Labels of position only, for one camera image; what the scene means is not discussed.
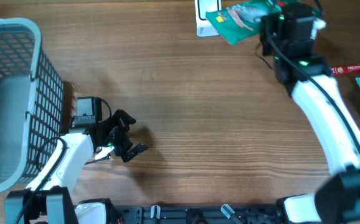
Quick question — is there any white barcode scanner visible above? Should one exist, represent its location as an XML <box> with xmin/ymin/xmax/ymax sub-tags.
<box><xmin>194</xmin><ymin>0</ymin><xmax>222</xmax><ymax>37</ymax></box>

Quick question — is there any grey plastic basket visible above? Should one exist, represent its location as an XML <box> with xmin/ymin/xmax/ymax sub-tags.
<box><xmin>0</xmin><ymin>18</ymin><xmax>65</xmax><ymax>193</ymax></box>

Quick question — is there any green 3M gloves packet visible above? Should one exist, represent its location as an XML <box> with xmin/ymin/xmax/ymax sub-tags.
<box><xmin>206</xmin><ymin>0</ymin><xmax>321</xmax><ymax>45</ymax></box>

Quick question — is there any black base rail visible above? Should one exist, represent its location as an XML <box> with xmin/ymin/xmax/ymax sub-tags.
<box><xmin>73</xmin><ymin>198</ymin><xmax>293</xmax><ymax>224</ymax></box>

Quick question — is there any red coffee stick sachet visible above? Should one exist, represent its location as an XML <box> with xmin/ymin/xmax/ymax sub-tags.
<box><xmin>330</xmin><ymin>63</ymin><xmax>360</xmax><ymax>76</ymax></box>

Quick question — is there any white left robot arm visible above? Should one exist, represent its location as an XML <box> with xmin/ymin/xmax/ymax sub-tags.
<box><xmin>5</xmin><ymin>96</ymin><xmax>148</xmax><ymax>223</ymax></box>

